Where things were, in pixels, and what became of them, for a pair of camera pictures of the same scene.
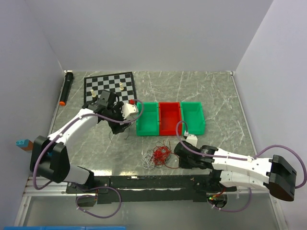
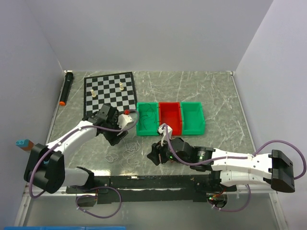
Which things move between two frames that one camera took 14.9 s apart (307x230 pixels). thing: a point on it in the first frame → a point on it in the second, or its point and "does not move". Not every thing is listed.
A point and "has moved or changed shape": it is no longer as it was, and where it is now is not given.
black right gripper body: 187,164 → 165,155
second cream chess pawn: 94,95 does not move
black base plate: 150,189 does not move
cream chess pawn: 121,88 does not move
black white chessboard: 122,85 does not move
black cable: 123,139 has moved or changed shape
